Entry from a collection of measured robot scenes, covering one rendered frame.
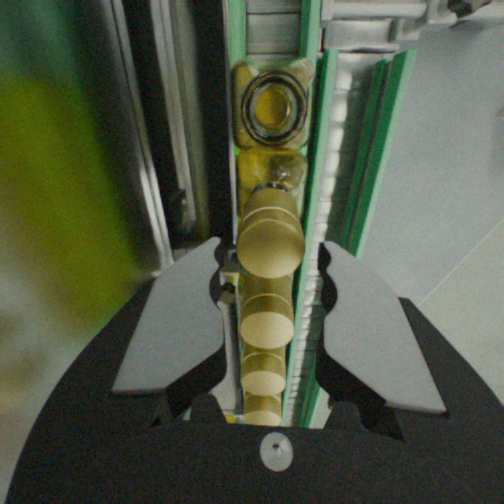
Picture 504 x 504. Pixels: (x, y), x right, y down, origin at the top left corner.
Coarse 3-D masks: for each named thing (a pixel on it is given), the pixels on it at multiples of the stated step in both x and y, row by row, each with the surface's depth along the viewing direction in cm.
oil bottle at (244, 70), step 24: (240, 72) 14; (288, 72) 14; (312, 72) 14; (240, 96) 14; (264, 96) 16; (312, 96) 15; (240, 120) 15; (264, 120) 17; (240, 144) 17; (288, 144) 16
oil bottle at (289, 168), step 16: (240, 160) 18; (256, 160) 17; (272, 160) 17; (288, 160) 17; (304, 160) 18; (240, 176) 17; (256, 176) 17; (272, 176) 17; (288, 176) 17; (304, 176) 17; (240, 192) 18; (304, 192) 18; (240, 208) 18
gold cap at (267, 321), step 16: (256, 288) 16; (272, 288) 15; (288, 288) 17; (256, 304) 14; (272, 304) 14; (288, 304) 15; (240, 320) 15; (256, 320) 14; (272, 320) 14; (288, 320) 14; (256, 336) 15; (272, 336) 15; (288, 336) 15
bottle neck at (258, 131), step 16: (256, 80) 10; (272, 80) 10; (288, 80) 10; (256, 96) 11; (288, 96) 12; (304, 96) 10; (240, 112) 10; (288, 112) 14; (304, 112) 10; (256, 128) 11; (272, 128) 13; (288, 128) 11; (272, 144) 11
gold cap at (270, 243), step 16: (256, 192) 14; (272, 192) 14; (256, 208) 12; (272, 208) 12; (288, 208) 12; (240, 224) 13; (256, 224) 11; (272, 224) 11; (288, 224) 11; (240, 240) 11; (256, 240) 11; (272, 240) 11; (288, 240) 11; (304, 240) 11; (240, 256) 12; (256, 256) 12; (272, 256) 12; (288, 256) 12; (256, 272) 12; (272, 272) 12; (288, 272) 12
